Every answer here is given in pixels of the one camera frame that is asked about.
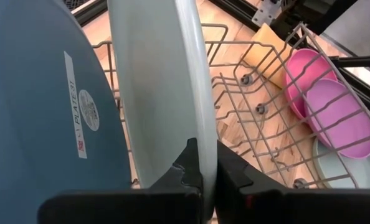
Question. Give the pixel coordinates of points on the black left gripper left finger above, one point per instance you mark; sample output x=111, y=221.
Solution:
x=126, y=207

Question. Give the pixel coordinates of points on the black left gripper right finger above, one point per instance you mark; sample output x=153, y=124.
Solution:
x=297, y=207

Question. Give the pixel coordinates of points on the small light blue plate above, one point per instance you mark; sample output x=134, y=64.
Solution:
x=334, y=171

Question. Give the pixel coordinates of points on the purple plate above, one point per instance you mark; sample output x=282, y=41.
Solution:
x=340, y=124

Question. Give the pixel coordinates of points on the large pale green plate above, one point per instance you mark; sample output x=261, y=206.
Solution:
x=160, y=77

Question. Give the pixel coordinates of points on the large dark blue plate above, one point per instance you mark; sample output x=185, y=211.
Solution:
x=32, y=109

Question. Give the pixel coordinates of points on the pink plate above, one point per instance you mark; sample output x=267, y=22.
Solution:
x=306, y=71

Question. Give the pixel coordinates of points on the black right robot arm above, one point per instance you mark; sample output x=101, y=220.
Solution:
x=328, y=12

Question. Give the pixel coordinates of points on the black floor vent grate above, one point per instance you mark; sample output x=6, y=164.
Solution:
x=76, y=2

